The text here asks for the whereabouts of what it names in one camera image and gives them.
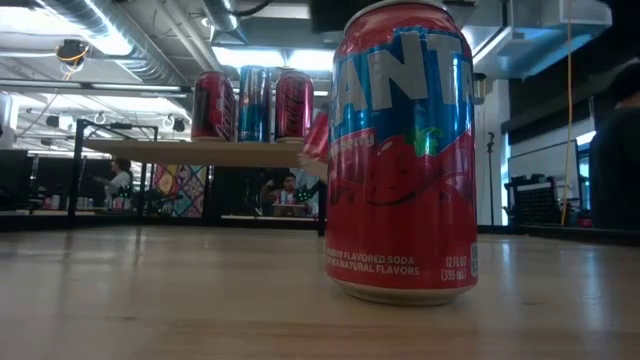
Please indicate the wooden shelf board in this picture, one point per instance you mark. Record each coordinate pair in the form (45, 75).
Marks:
(200, 154)

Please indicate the blue silver slim can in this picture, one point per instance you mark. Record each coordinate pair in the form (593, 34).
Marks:
(254, 107)

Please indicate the person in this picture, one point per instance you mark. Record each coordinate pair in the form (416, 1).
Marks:
(287, 192)
(120, 180)
(615, 165)

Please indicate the red Fanta strawberry can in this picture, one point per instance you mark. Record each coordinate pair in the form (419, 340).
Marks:
(316, 137)
(400, 200)

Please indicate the black tripod stand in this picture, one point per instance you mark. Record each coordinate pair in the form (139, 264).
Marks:
(490, 180)

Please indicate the colourful patterned panel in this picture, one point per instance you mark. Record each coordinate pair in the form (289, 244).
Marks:
(180, 192)

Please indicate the pink-red slim soda can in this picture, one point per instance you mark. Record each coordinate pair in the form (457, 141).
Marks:
(294, 107)

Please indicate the black monitor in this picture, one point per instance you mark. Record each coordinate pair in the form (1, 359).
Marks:
(65, 180)

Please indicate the dark red soda can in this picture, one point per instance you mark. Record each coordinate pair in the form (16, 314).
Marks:
(212, 107)

